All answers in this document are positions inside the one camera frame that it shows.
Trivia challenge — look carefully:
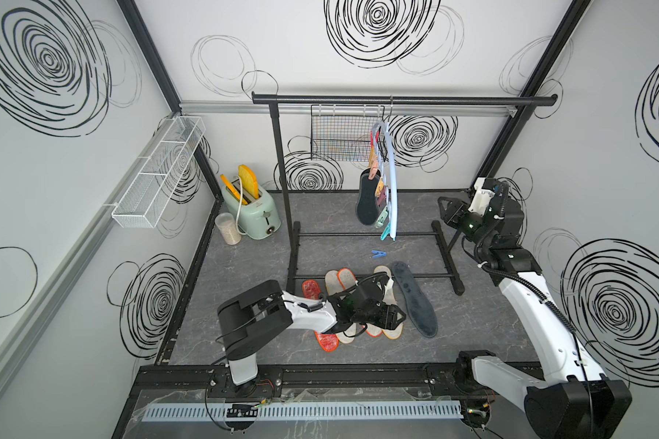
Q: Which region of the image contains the pink clothespin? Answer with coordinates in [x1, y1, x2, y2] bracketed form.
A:
[369, 157, 380, 180]

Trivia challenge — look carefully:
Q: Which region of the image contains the dark grey felt insole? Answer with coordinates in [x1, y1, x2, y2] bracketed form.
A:
[392, 262, 439, 338]

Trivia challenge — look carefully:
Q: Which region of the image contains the white insole yellow trim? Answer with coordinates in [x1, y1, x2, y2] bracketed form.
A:
[373, 265, 404, 340]

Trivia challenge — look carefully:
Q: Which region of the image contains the black felt insole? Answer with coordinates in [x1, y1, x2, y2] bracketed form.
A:
[355, 169, 381, 226]

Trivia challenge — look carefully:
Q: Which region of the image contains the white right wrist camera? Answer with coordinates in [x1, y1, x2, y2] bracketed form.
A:
[468, 177, 498, 217]

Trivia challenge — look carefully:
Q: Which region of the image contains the mint green clothespin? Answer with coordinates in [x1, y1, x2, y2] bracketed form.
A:
[375, 207, 390, 229]

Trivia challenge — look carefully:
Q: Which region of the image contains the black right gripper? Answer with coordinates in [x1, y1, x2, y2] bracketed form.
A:
[438, 194, 492, 252]

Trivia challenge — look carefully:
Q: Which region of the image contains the mint green toaster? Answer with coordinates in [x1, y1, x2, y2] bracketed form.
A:
[223, 188, 281, 241]

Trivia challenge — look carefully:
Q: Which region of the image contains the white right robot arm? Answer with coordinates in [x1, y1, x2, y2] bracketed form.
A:
[438, 193, 633, 438]

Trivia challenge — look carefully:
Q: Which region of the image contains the black corner frame post left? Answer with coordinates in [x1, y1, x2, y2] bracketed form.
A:
[116, 0, 223, 201]

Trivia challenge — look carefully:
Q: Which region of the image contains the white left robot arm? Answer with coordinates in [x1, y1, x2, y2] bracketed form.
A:
[216, 272, 406, 386]

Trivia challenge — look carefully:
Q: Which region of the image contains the orange clothespin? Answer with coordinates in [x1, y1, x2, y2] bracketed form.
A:
[375, 179, 386, 203]

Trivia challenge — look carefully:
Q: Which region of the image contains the white wire wall shelf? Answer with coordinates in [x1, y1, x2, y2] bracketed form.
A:
[112, 115, 206, 229]

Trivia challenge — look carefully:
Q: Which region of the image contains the aluminium wall rail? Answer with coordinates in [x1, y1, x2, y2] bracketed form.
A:
[180, 101, 516, 117]

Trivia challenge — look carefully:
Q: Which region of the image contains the black wire wall basket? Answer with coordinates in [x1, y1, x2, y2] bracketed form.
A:
[310, 104, 383, 163]

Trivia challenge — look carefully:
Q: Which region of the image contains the black metal clothes rack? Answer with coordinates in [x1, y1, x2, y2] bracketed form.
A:
[251, 91, 558, 296]

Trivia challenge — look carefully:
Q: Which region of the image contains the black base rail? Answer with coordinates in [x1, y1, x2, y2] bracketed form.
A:
[128, 363, 498, 402]

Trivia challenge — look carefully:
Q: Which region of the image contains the teal clothespin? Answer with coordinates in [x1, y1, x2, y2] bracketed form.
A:
[381, 223, 392, 241]

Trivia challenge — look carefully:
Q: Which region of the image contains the grey slotted cable duct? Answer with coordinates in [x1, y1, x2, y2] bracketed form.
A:
[139, 401, 463, 423]

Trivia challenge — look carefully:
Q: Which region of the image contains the red insole orange trim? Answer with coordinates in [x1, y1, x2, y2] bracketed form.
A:
[301, 280, 340, 352]

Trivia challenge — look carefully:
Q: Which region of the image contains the clear plastic cup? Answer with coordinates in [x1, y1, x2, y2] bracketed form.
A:
[214, 212, 242, 245]

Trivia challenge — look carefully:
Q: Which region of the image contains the white insole orange trim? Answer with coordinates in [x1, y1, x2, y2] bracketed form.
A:
[324, 268, 359, 345]
[338, 268, 383, 344]

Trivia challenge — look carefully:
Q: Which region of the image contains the light blue arc hanger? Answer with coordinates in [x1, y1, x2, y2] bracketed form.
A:
[373, 121, 398, 241]

